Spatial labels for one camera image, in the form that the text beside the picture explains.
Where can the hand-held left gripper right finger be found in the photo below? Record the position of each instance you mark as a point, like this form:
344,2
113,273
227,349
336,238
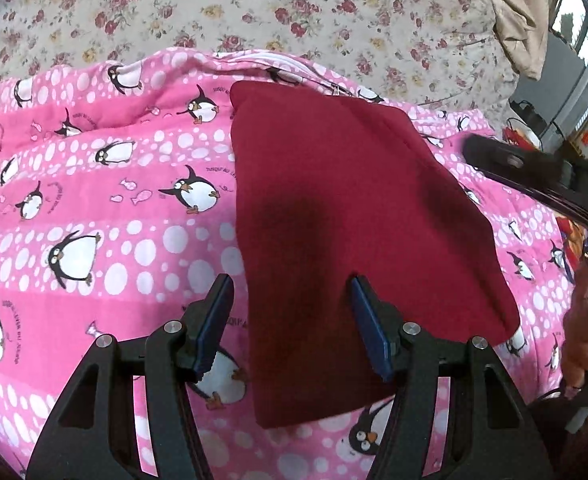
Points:
371,330

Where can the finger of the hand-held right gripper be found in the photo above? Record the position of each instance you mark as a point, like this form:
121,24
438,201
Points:
509,162

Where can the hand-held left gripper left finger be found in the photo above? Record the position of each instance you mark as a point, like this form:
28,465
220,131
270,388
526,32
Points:
213,327

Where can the dark red small garment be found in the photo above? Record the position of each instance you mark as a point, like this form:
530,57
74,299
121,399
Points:
349,185

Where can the red bag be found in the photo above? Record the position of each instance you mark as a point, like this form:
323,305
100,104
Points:
521,135

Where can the colourful printed packet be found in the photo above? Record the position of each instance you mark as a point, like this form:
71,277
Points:
574,245

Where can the beige cloth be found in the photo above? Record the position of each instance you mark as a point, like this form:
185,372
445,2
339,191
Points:
519,15

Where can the pink penguin print blanket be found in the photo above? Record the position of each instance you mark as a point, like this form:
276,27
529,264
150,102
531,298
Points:
98,185

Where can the floral print quilt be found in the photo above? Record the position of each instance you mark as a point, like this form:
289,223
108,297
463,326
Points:
223,5

